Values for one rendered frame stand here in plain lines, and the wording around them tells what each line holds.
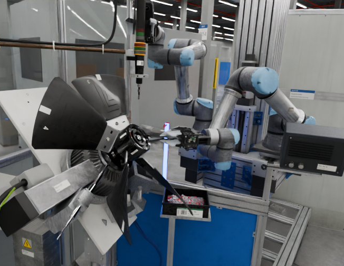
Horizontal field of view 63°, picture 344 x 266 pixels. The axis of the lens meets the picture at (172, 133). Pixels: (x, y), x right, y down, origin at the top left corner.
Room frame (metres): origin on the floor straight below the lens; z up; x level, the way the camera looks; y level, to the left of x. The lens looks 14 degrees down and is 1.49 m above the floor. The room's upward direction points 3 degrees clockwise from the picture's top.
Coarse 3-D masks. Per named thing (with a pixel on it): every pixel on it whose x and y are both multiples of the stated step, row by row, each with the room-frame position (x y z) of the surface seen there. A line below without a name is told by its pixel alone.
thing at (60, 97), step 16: (48, 96) 0.80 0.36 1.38; (64, 96) 0.84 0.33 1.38; (80, 96) 0.88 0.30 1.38; (64, 112) 0.82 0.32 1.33; (80, 112) 0.86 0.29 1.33; (96, 112) 0.90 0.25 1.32; (64, 128) 0.81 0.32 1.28; (80, 128) 0.85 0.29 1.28; (96, 128) 0.89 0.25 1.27; (32, 144) 0.73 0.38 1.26; (48, 144) 0.77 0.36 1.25; (64, 144) 0.81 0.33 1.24; (80, 144) 0.85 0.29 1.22; (96, 144) 0.89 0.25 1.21
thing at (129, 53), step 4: (128, 52) 1.06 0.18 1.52; (132, 52) 1.07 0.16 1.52; (128, 56) 1.06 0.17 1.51; (132, 56) 1.06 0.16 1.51; (132, 60) 1.06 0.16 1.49; (132, 64) 1.07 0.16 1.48; (132, 68) 1.07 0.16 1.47; (132, 72) 1.07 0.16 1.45; (132, 76) 1.06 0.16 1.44; (136, 76) 1.06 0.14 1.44; (140, 76) 1.06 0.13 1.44; (144, 76) 1.06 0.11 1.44
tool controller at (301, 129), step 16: (288, 128) 1.21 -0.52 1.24; (304, 128) 1.21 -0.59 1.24; (320, 128) 1.20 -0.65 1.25; (336, 128) 1.20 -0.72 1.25; (288, 144) 1.19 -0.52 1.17; (304, 144) 1.17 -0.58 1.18; (320, 144) 1.14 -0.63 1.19; (336, 144) 1.12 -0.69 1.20; (288, 160) 1.20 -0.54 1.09; (304, 160) 1.18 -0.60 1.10; (320, 160) 1.16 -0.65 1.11; (336, 160) 1.14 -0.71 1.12
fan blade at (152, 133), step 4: (144, 128) 1.28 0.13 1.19; (148, 128) 1.29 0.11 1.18; (156, 128) 1.32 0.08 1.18; (148, 132) 1.19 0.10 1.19; (152, 132) 1.19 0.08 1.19; (156, 132) 1.21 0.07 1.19; (160, 132) 1.23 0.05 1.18; (148, 136) 1.11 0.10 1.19; (152, 136) 1.11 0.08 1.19; (156, 136) 1.13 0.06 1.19; (168, 136) 1.21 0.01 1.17
